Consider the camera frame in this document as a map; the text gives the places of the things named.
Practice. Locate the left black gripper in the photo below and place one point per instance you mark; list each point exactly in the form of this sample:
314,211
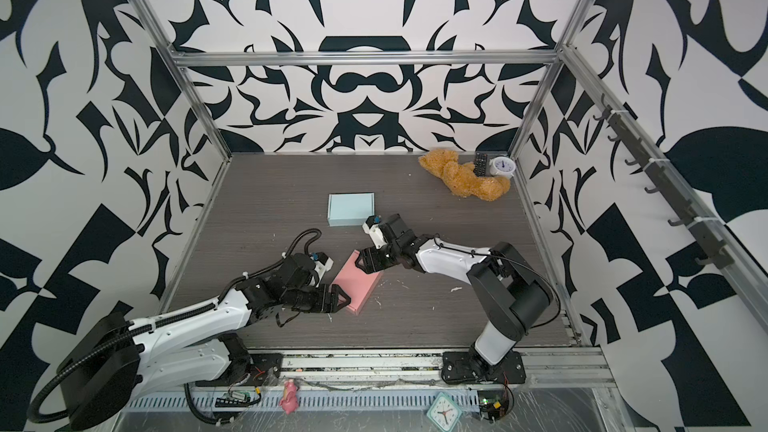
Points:
330,304

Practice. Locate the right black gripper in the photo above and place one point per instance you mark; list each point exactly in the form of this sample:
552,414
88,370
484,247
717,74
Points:
370,258

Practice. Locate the pink paper box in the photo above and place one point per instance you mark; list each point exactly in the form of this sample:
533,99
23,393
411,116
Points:
356,283

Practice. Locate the light blue paper box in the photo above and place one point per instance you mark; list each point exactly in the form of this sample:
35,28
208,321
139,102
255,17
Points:
350,209

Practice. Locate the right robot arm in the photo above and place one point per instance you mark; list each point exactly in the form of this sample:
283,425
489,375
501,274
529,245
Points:
512,294

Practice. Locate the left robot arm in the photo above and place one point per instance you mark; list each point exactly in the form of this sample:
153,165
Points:
120,360

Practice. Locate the pink small toy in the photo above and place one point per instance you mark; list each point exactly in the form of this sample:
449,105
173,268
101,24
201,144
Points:
289,401

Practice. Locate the brown teddy bear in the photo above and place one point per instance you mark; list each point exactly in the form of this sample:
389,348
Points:
460,178

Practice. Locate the green circuit board left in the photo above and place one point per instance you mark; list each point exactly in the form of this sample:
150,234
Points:
239,399

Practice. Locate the black remote control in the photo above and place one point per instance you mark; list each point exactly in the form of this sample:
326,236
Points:
480,164

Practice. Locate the white round alarm clock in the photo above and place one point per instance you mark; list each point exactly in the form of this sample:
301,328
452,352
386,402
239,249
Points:
502,166

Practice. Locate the teal square clock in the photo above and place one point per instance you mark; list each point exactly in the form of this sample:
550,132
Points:
444,413

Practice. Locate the circuit board right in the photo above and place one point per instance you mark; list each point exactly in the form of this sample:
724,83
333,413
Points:
495,405

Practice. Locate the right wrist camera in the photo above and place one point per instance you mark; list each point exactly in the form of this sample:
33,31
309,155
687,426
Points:
372,228

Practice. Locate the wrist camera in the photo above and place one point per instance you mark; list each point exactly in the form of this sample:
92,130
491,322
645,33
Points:
323,264
372,228

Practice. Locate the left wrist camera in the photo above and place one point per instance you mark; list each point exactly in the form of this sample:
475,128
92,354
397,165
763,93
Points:
323,264

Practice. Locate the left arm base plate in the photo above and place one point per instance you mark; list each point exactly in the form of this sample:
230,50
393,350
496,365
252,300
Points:
258,370

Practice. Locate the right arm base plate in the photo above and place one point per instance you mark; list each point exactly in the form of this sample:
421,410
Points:
469,367

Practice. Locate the black coat hook rail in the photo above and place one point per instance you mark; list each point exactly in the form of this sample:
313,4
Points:
690,212

